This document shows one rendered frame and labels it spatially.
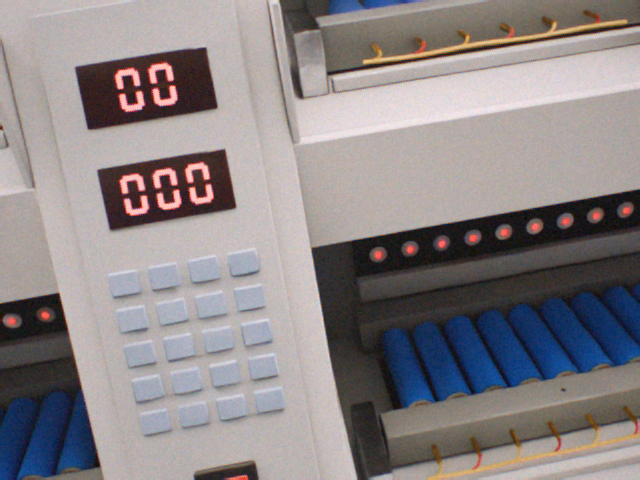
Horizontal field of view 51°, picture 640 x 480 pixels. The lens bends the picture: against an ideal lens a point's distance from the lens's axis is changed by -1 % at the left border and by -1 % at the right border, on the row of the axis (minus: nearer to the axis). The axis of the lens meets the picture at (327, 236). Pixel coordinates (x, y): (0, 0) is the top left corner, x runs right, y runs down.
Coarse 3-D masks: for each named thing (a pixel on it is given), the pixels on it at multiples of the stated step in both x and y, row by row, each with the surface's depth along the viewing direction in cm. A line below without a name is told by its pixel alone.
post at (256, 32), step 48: (0, 0) 23; (48, 0) 23; (96, 0) 23; (240, 0) 24; (48, 144) 24; (288, 144) 25; (48, 192) 24; (288, 192) 25; (48, 240) 24; (288, 240) 25; (288, 288) 25; (96, 336) 25; (96, 384) 25; (96, 432) 25; (336, 432) 26
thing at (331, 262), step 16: (288, 0) 43; (320, 256) 46; (336, 256) 46; (352, 256) 46; (320, 272) 46; (336, 272) 46; (352, 272) 46; (528, 272) 47; (320, 288) 46; (336, 288) 46; (352, 288) 46; (448, 288) 47; (320, 304) 46; (336, 304) 46; (352, 304) 46; (336, 320) 46; (352, 320) 46; (336, 336) 47; (352, 336) 47
